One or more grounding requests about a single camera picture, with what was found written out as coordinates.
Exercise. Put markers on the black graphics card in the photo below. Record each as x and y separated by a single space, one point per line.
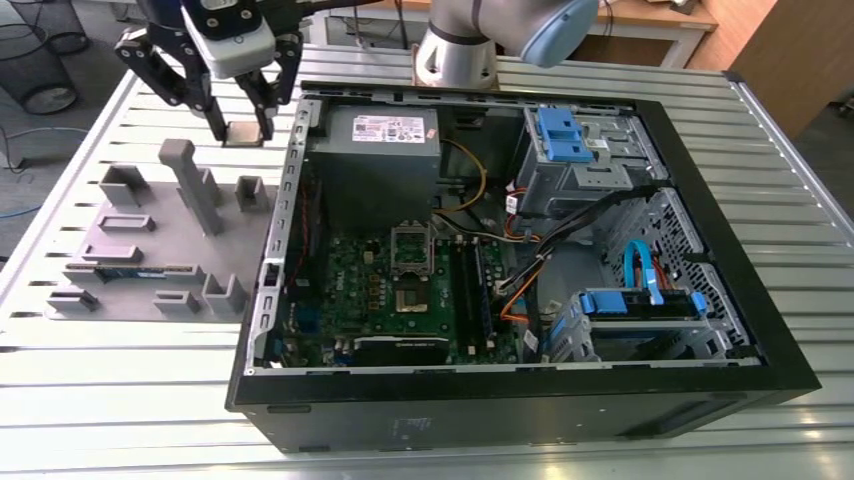
401 350

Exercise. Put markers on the grey power supply unit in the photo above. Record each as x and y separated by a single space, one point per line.
374 170

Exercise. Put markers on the silver CPU chip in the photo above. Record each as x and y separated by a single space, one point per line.
243 134

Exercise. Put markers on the black RAM slot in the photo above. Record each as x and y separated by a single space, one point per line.
458 295
465 295
473 295

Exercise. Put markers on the hard disk in blue carrier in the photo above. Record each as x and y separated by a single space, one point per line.
604 303

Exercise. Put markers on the metal optical drive cage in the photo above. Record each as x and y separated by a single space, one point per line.
601 180

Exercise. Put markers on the wooden desk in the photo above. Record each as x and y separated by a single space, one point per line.
674 20

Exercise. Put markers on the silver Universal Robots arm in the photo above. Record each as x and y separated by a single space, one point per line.
454 55

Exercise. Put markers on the blue drive bay latch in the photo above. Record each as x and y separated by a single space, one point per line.
561 135

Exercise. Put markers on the green Dell motherboard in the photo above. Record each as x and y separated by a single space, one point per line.
354 300

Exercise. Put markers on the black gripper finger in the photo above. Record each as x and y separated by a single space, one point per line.
207 107
267 100

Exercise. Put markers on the grey parts rack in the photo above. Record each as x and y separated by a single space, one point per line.
167 250

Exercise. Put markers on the wooden cabinet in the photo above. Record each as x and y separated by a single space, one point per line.
795 60

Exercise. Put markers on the green RAM stick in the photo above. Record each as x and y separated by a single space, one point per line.
141 274

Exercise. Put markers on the black PC case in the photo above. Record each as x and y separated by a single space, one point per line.
534 390

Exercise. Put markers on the CPU socket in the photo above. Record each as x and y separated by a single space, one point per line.
410 300

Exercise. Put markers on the metal disk bay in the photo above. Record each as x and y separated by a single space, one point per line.
641 340

